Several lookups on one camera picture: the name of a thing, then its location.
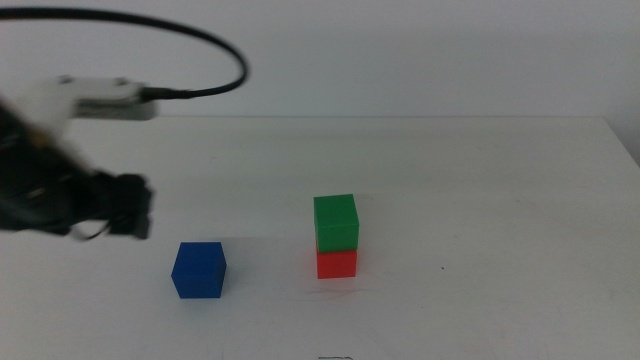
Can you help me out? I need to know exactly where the green cube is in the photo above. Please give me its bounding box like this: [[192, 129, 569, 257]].
[[313, 193, 361, 254]]

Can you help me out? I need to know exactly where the red cube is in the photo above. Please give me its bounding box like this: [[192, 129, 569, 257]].
[[315, 245, 359, 280]]

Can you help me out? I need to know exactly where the blue cube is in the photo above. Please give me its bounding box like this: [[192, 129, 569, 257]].
[[170, 241, 228, 300]]

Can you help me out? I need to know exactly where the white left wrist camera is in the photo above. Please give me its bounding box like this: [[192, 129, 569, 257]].
[[27, 74, 159, 122]]

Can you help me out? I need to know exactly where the black left camera cable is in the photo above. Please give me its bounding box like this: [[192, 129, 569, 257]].
[[0, 6, 250, 100]]

